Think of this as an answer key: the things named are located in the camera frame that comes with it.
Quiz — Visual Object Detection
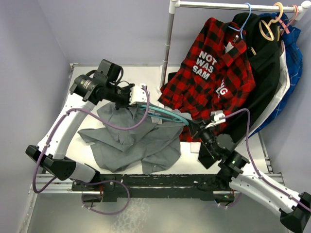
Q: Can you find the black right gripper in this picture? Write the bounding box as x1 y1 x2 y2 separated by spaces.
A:
186 118 219 159

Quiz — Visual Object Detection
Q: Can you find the teal plastic hanger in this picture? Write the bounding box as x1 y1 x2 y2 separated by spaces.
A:
147 104 192 126

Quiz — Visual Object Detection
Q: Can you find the grey button-up shirt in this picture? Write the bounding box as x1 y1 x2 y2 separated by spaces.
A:
78 102 185 174

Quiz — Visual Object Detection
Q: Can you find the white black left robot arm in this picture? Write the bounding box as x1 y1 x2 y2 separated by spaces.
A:
26 59 133 190

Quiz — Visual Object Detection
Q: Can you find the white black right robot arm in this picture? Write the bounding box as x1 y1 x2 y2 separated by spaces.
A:
189 122 311 233

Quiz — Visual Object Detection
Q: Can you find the red black plaid shirt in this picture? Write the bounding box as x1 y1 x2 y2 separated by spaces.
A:
157 17 256 143

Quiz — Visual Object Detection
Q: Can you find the white hanging shirt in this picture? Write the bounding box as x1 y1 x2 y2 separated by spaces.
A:
248 41 290 137

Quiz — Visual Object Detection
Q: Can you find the black hanging shirt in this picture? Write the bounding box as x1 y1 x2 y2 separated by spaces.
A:
167 12 284 170

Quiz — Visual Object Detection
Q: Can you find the blue checked shirt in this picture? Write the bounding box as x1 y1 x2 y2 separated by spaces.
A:
247 12 304 141

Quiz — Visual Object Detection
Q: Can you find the pink plastic hanger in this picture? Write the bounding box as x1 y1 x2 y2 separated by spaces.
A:
278 5 299 35

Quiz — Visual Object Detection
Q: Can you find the blue white paper hang tag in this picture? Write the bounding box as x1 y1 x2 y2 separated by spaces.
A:
151 116 162 124

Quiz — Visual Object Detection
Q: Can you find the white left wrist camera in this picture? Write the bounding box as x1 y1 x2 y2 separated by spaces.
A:
129 83 149 105

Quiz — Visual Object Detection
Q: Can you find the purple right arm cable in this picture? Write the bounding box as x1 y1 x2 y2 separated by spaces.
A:
222 108 311 210

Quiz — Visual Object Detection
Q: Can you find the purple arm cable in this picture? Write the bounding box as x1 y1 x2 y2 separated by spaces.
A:
222 108 311 210
32 85 151 194

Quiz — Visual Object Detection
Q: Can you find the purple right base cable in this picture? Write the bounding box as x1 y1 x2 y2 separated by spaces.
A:
217 185 246 210

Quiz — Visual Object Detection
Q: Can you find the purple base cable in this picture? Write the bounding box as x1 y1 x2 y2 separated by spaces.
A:
81 177 131 215
217 185 246 210

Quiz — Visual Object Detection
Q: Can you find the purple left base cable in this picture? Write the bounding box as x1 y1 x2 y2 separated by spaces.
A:
81 177 131 215

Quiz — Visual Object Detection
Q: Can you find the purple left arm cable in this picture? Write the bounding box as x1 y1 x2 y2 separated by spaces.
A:
32 85 151 194

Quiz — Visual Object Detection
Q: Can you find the light blue wire hanger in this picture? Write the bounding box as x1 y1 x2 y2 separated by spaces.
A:
228 2 251 39

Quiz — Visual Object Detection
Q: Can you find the aluminium extrusion rail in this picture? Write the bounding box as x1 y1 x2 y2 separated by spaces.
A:
35 174 274 193

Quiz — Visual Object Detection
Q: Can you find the silver clothes rack frame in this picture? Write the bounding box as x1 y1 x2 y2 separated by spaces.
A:
157 0 311 94

